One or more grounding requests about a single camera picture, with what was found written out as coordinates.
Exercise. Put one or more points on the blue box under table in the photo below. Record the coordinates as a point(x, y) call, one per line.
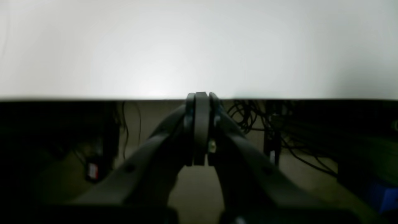
point(381, 197)

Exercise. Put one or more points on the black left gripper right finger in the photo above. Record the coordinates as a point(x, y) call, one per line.
point(252, 187)

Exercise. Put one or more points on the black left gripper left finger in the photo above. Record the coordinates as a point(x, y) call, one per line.
point(148, 176)

